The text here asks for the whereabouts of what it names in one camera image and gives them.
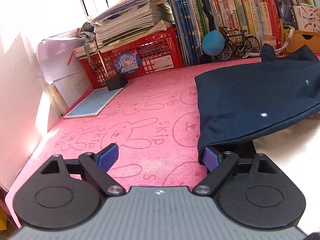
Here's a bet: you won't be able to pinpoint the clear small jar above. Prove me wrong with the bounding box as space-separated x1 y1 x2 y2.
261 35 277 50

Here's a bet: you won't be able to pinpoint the red plastic crate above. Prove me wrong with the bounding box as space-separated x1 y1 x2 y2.
80 27 184 89

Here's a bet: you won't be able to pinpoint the row of upright books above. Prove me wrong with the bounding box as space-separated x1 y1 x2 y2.
169 0 287 66

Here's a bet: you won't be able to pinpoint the stack of paper booklets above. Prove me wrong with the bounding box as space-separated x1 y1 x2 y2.
73 0 174 57

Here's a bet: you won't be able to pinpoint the pink bunny print mat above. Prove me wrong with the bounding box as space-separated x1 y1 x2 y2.
5 59 258 208

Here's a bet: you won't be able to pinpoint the wooden drawer organizer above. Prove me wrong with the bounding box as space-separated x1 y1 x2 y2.
279 20 319 55

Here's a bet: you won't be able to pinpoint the white braided lanyard cable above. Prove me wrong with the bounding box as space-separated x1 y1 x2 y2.
242 26 296 59

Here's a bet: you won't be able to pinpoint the navy and white zip jacket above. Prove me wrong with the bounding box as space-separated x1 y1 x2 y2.
194 43 320 234

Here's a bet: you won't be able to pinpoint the white pocket printer box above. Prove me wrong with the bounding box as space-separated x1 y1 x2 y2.
293 5 319 33

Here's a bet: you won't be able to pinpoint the blue plush toy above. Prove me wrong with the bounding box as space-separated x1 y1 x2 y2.
187 0 261 56

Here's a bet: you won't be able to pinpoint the blue notebook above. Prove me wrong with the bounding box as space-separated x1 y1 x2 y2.
63 87 123 119

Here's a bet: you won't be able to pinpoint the small black box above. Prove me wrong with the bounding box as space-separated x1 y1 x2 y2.
105 74 129 91

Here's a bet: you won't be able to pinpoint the white paper sheets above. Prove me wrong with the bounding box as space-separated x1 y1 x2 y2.
36 37 92 108

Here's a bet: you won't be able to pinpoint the black miniature bicycle model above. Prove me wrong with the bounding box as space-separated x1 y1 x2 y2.
217 27 261 61

